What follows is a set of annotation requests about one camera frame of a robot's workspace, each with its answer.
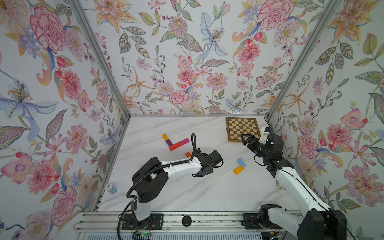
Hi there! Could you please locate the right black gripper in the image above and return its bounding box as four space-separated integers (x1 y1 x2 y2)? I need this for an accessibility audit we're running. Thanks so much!
242 134 271 162

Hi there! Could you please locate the yellow striped block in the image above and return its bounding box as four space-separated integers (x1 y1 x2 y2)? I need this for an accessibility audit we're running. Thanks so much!
162 134 169 141

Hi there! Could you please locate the light blue rectangular block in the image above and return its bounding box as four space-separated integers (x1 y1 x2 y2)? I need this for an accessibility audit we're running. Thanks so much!
237 158 246 168

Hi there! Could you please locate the aluminium mounting rail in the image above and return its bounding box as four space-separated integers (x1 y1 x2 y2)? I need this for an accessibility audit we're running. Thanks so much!
74 211 285 234

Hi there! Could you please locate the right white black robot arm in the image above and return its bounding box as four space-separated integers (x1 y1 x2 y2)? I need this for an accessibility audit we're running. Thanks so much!
241 132 351 240

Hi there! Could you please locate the magenta rectangular block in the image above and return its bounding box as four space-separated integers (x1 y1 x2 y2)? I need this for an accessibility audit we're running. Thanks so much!
181 138 190 145

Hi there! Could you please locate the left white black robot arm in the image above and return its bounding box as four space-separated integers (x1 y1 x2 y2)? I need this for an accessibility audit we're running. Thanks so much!
117 133 224 236

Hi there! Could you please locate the purple rectangular block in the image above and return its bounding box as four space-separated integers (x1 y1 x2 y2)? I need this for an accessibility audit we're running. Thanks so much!
166 139 173 147

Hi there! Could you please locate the wooden chessboard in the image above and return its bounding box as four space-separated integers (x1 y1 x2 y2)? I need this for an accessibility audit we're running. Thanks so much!
226 117 261 142

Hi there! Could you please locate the red rectangular block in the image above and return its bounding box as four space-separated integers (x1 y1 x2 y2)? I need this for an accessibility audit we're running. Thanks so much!
173 142 183 149

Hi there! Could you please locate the yellow-orange rectangular block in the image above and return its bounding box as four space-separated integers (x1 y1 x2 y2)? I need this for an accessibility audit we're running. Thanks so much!
233 166 244 175

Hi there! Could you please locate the black round knob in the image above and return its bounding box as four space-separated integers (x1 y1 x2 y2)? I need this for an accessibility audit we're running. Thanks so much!
182 215 193 227

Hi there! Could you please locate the playing card box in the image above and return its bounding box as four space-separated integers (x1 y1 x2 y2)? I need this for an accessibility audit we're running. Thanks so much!
276 181 286 190

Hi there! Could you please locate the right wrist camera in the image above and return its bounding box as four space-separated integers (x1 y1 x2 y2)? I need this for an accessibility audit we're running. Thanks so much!
259 127 271 145

